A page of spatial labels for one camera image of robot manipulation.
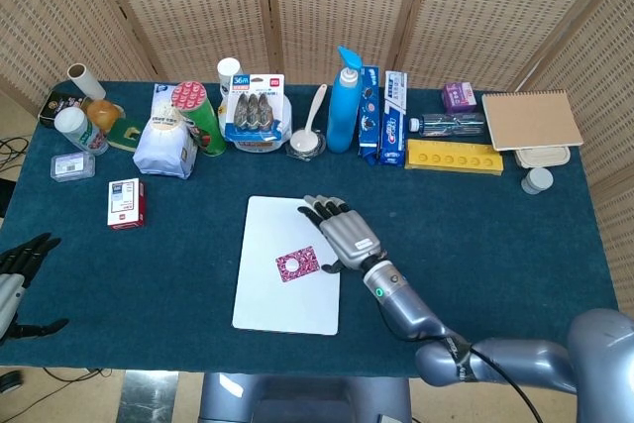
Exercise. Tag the yellow foam tray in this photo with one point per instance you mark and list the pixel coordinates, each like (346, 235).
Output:
(453, 160)

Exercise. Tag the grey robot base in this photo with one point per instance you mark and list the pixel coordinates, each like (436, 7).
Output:
(307, 398)

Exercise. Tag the brown spiral notebook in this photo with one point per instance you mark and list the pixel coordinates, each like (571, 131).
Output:
(532, 120)

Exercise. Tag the small clear plastic box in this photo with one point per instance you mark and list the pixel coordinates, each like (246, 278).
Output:
(73, 167)

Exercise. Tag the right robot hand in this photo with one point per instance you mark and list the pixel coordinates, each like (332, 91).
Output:
(349, 237)

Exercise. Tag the small grey jar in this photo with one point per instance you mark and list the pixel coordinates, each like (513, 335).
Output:
(536, 181)

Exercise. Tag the beige lunch box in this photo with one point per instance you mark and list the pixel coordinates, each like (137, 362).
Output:
(542, 158)

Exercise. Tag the white board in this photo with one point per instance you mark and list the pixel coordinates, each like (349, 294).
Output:
(277, 304)

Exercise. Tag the clear plastic container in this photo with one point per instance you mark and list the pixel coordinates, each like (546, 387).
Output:
(257, 145)

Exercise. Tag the white printed snack cup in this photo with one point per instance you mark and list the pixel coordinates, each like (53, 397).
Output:
(79, 131)

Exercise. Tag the white tall bottle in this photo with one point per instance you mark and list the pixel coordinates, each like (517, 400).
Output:
(228, 71)

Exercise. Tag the purple small box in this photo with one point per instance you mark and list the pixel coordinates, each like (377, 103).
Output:
(459, 97)

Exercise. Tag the Crest toothpaste box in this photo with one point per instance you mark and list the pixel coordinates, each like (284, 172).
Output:
(393, 121)

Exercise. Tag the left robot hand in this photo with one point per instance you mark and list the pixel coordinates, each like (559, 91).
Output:
(10, 294)

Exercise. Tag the red white card box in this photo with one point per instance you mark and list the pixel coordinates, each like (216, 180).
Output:
(124, 202)

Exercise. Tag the pale paper flour bag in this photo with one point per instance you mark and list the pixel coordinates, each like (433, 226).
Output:
(161, 150)

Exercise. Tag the teal table cloth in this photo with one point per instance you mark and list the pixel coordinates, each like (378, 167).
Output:
(173, 269)

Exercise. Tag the black tin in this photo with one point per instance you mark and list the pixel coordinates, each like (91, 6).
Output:
(52, 108)

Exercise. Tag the white cardboard tube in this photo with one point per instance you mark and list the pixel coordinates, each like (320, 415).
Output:
(86, 81)

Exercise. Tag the blue Oreo box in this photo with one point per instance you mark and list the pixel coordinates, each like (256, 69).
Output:
(369, 116)

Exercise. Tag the orange bottle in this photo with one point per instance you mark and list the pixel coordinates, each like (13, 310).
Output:
(103, 113)

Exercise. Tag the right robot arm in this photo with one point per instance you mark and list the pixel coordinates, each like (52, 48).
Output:
(411, 309)

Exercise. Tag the green yellow sponge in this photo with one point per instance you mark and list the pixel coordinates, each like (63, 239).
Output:
(126, 136)

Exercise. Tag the clear water bottle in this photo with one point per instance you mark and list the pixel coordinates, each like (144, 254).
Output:
(451, 125)

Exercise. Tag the green Pringles can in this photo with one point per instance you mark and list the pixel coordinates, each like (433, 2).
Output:
(205, 121)

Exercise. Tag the dark patterned bowl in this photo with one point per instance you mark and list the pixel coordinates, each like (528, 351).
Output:
(319, 148)

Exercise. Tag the wicker folding screen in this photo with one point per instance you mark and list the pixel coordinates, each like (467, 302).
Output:
(322, 7)

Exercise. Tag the blue pump bottle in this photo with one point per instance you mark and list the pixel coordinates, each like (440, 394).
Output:
(343, 116)

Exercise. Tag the white plastic spoon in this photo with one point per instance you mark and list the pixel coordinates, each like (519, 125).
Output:
(303, 140)

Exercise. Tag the pink patterned card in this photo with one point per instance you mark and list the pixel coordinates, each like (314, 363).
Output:
(309, 255)

